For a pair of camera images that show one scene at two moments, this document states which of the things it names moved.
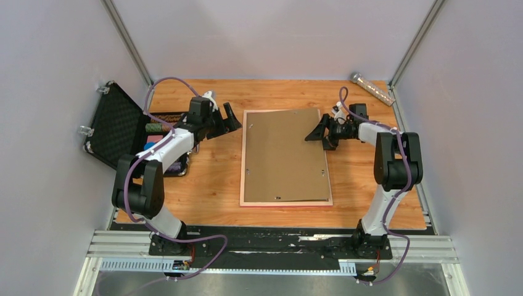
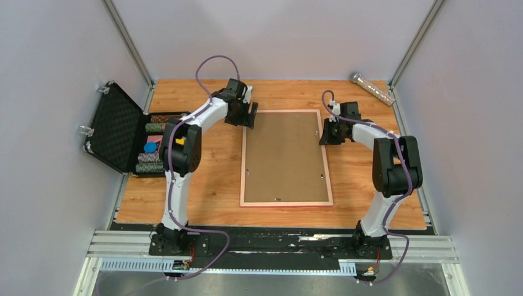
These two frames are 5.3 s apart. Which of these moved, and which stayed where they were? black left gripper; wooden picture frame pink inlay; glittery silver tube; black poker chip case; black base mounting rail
Moved: black left gripper; wooden picture frame pink inlay
Stayed: black poker chip case; glittery silver tube; black base mounting rail
